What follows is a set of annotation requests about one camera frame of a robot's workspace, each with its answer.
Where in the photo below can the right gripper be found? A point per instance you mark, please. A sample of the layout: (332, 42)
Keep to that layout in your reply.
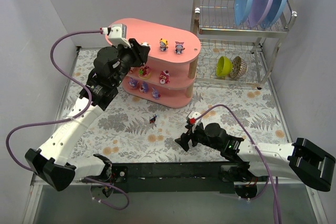
(191, 137)

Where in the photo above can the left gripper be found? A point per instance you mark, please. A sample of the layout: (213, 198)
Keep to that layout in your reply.
(139, 51)

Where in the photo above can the pink flowerpot toy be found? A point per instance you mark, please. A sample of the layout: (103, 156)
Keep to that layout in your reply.
(145, 72)

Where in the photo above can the yellow blue duck figure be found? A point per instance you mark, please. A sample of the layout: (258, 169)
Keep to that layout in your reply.
(163, 44)

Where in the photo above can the pink purple cupcake toy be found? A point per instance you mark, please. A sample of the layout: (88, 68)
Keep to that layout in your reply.
(133, 83)

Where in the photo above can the pink figure toy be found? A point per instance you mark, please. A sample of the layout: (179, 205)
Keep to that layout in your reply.
(179, 47)
(164, 77)

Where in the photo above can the purple bunny head toy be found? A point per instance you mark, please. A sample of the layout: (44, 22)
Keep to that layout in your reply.
(144, 88)

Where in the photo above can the black red mouse figure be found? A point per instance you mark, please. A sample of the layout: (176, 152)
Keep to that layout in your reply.
(153, 119)

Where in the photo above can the blue white duck figure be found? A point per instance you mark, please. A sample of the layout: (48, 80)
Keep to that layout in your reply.
(145, 44)

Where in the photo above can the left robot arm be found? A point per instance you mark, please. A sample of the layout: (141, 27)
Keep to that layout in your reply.
(51, 161)

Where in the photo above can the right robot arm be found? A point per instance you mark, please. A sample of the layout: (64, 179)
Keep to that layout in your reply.
(301, 160)

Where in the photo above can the pink three-tier shelf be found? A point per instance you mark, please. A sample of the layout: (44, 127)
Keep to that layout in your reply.
(182, 68)

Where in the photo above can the floral table mat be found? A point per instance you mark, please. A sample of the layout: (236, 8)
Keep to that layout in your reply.
(124, 134)

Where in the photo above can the lime green bowl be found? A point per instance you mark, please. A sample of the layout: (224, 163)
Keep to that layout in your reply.
(224, 67)

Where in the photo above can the steel dish rack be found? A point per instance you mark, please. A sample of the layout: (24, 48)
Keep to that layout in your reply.
(213, 23)

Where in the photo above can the patterned ceramic bowl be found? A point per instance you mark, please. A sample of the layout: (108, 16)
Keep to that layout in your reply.
(239, 68)

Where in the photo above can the purple plate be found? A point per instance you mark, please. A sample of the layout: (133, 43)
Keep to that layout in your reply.
(259, 11)

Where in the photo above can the right blue plate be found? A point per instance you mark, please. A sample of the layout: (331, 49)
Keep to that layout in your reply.
(274, 13)

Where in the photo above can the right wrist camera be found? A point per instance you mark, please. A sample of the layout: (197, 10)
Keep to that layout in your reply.
(193, 120)

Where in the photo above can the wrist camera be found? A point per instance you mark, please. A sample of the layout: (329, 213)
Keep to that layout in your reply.
(193, 120)
(116, 34)

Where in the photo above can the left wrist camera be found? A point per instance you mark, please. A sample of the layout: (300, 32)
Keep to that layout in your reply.
(116, 34)

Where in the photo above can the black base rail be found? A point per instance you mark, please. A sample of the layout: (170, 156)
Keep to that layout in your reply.
(222, 177)

